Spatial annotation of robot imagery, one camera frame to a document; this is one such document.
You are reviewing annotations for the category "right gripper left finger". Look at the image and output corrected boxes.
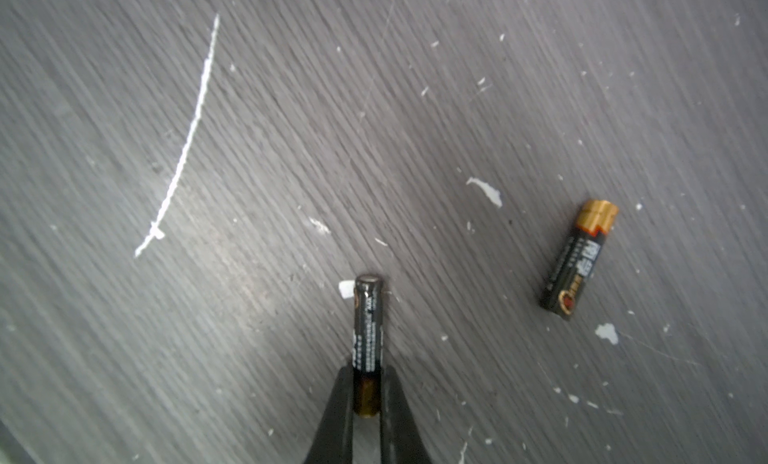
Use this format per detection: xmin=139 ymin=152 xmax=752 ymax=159
xmin=304 ymin=363 xmax=354 ymax=464

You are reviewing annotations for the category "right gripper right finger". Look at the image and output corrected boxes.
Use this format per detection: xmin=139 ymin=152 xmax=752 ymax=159
xmin=380 ymin=366 xmax=432 ymax=464

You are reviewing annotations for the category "AAA battery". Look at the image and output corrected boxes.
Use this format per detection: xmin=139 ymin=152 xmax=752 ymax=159
xmin=539 ymin=200 xmax=619 ymax=320
xmin=352 ymin=275 xmax=383 ymax=418

